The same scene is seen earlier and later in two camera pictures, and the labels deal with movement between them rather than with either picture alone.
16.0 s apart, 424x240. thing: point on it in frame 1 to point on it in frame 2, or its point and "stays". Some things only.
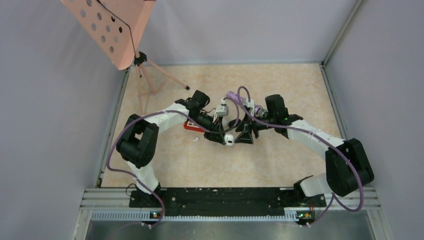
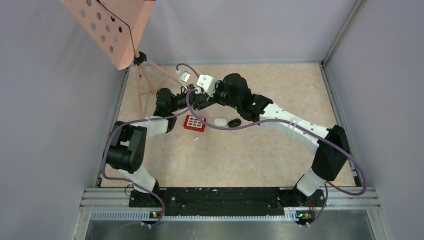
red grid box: x=189 y=125 stays
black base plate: x=226 y=202 stays
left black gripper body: x=215 y=126 to x=181 y=101
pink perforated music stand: x=116 y=26 stays
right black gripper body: x=261 y=126 to x=220 y=97
